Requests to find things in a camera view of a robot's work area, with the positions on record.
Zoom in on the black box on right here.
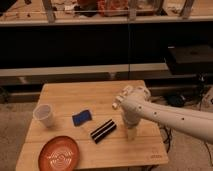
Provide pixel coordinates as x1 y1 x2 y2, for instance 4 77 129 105
165 45 213 75

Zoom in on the long wooden shelf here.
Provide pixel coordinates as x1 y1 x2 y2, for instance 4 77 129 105
0 0 213 27

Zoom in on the clear plastic cup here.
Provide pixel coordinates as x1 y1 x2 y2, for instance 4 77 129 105
33 104 53 127

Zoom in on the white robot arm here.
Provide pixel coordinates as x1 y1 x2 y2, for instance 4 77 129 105
115 86 213 144

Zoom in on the white plastic bottle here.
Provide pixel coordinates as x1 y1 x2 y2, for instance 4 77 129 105
112 85 133 110

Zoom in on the wooden folding table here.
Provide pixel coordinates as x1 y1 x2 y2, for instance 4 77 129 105
16 81 168 171

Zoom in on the black floor cable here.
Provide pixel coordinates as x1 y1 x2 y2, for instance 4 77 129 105
204 141 213 168

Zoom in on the blue sponge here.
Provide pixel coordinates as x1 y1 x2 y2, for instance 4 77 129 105
72 110 92 126

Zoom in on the orange plate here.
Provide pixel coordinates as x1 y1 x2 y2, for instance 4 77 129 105
38 136 80 171

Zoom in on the black white striped eraser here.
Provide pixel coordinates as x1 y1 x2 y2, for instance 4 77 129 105
90 119 117 144

